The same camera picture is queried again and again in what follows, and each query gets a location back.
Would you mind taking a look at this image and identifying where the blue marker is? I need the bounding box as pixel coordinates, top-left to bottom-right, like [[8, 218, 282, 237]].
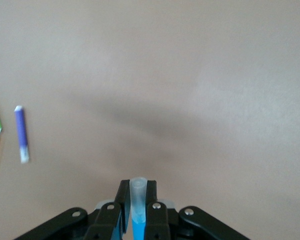
[[129, 176, 149, 240]]

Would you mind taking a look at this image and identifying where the purple marker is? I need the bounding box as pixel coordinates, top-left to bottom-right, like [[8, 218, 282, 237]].
[[14, 105, 31, 165]]

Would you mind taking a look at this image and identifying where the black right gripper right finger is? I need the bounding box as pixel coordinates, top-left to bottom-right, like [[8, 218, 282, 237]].
[[144, 179, 252, 240]]

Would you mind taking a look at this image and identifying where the brown table cover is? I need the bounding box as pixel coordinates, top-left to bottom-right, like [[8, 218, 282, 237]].
[[0, 0, 300, 240]]

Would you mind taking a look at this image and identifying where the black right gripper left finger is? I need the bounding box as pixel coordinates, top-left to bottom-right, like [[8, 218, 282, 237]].
[[13, 179, 131, 240]]

